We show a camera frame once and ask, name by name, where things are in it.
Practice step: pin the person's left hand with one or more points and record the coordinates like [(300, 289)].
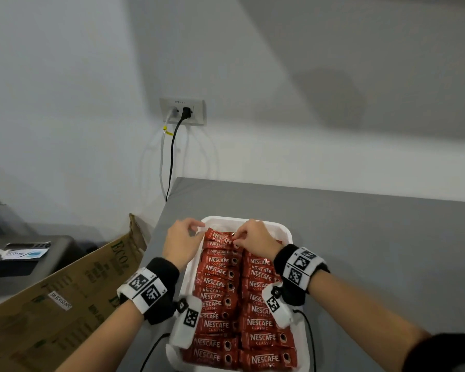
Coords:
[(180, 244)]

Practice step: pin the person's right hand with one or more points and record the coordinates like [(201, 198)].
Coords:
[(255, 238)]

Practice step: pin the white plastic tray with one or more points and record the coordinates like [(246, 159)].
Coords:
[(217, 222)]

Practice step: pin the pile of red Nescafe sachets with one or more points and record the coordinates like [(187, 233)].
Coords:
[(255, 325)]

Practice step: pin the person's right forearm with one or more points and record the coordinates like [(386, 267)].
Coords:
[(364, 325)]

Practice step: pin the person's left forearm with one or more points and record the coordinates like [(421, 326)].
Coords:
[(104, 344)]

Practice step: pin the black right wristband with markers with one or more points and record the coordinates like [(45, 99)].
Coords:
[(283, 259)]

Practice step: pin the black wristband with markers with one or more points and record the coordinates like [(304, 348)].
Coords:
[(283, 259), (159, 306)]

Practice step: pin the black left wristband with markers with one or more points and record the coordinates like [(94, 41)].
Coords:
[(159, 306)]

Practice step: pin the black power plug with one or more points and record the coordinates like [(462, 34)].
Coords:
[(186, 113)]

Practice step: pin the flat black device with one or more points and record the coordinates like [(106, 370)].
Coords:
[(27, 245)]

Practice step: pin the dark grey printer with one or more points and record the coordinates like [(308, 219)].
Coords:
[(27, 271)]

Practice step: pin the brown cardboard box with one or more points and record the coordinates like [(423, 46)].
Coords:
[(42, 321)]

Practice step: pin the white and blue packet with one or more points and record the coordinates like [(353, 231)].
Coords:
[(21, 253)]

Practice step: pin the black shirt sleeve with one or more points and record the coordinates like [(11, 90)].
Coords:
[(441, 356)]

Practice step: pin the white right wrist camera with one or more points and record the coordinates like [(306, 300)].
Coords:
[(283, 313)]

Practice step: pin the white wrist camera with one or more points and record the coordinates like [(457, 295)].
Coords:
[(283, 313), (182, 329)]

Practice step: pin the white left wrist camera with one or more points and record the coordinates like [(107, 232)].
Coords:
[(182, 329)]

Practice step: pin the grey wall socket plate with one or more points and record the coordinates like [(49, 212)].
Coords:
[(199, 112)]

